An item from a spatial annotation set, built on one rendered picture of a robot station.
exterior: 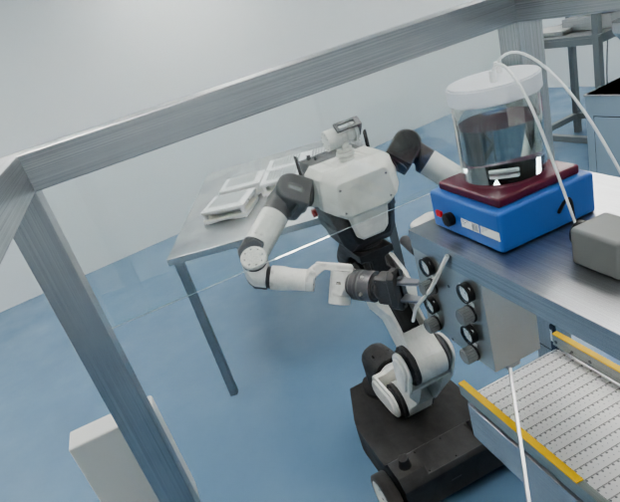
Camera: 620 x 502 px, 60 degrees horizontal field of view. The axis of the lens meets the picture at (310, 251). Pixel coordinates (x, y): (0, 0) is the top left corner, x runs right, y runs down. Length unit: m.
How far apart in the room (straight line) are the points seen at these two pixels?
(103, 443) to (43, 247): 0.43
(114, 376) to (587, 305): 0.77
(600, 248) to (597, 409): 0.52
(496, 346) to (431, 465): 1.10
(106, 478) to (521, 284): 0.87
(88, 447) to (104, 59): 4.64
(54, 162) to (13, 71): 4.56
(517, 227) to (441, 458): 1.29
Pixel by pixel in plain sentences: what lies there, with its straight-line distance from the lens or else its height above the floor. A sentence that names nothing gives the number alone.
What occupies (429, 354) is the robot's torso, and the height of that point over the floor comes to 0.62.
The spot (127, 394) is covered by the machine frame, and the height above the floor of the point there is 1.20.
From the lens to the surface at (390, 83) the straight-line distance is 1.10.
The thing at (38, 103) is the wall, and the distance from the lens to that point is 5.47.
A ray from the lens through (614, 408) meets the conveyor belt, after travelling 1.30.
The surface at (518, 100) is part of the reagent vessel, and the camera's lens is 0.93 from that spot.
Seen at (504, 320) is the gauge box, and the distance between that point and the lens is 1.01.
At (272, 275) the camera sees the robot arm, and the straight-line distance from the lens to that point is 1.56.
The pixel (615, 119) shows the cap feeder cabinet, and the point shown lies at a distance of 3.85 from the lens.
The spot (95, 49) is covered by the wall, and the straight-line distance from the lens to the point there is 5.53.
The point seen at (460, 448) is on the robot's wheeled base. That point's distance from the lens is 2.11.
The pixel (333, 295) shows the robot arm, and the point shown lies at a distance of 1.55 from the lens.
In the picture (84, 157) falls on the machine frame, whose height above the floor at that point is 1.61.
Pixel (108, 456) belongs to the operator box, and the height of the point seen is 1.05.
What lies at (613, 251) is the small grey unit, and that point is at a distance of 0.83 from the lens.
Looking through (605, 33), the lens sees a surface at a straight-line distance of 4.71.
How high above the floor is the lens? 1.72
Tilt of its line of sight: 24 degrees down
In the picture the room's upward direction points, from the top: 17 degrees counter-clockwise
